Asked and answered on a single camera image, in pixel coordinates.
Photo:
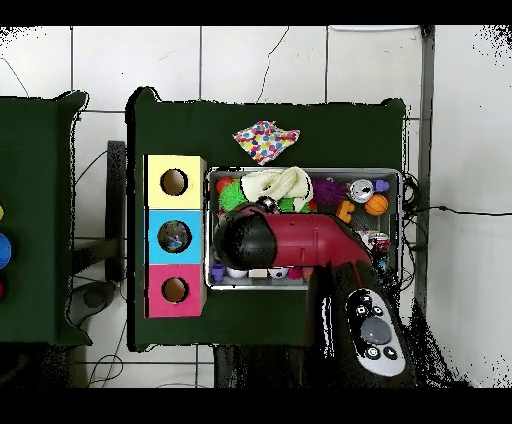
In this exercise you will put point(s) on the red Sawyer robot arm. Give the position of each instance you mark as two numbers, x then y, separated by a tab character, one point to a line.
304	240

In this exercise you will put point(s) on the small orange basketball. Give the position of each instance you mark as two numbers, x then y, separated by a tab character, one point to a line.
377	205

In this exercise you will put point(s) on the green spiky ball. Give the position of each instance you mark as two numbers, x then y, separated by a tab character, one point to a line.
232	194

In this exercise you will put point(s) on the dark green tablecloth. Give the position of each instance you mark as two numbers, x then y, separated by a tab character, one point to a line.
184	128

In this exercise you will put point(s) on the blue round object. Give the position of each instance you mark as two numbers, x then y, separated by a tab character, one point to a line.
4	250

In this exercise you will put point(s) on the polka dot cloth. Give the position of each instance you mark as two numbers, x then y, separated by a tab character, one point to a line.
266	140

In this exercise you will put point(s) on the cream cloth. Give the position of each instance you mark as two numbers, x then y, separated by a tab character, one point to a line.
272	186

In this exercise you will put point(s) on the black upright panel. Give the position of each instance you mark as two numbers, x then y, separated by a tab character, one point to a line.
117	208

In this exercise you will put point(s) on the side table with green cloth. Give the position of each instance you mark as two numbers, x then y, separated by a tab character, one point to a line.
40	200

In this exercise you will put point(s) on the orange long plastic block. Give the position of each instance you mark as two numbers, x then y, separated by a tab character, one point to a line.
345	210

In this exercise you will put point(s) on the purple spiky ball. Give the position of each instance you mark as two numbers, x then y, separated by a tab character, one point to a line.
328	190

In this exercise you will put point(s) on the wooden box with three holes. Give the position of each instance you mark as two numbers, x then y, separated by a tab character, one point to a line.
154	220

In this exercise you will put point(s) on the silver tin can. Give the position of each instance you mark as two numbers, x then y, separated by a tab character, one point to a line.
361	190

